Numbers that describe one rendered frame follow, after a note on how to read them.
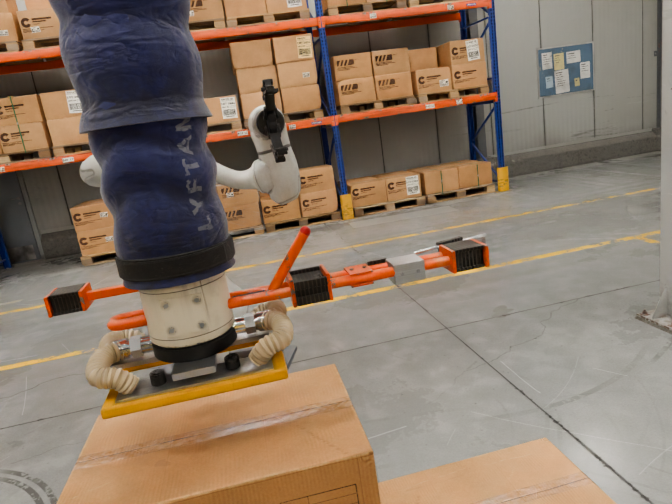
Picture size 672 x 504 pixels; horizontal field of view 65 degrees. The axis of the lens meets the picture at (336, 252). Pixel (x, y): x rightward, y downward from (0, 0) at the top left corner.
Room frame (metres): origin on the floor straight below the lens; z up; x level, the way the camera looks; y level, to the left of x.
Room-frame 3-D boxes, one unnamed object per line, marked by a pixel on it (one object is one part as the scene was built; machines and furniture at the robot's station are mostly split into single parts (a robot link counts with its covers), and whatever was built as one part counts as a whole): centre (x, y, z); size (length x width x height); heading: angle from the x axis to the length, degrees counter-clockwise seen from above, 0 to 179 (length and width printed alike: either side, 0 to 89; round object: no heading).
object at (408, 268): (1.10, -0.14, 1.22); 0.07 x 0.07 x 0.04; 10
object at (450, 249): (1.12, -0.28, 1.23); 0.08 x 0.07 x 0.05; 100
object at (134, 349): (1.02, 0.31, 1.17); 0.34 x 0.25 x 0.06; 100
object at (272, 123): (1.44, 0.12, 1.58); 0.09 x 0.07 x 0.08; 10
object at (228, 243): (1.03, 0.31, 1.35); 0.23 x 0.23 x 0.04
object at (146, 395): (0.93, 0.30, 1.13); 0.34 x 0.10 x 0.05; 100
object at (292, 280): (1.07, 0.07, 1.23); 0.10 x 0.08 x 0.06; 10
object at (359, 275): (1.18, 0.14, 1.23); 0.93 x 0.30 x 0.04; 100
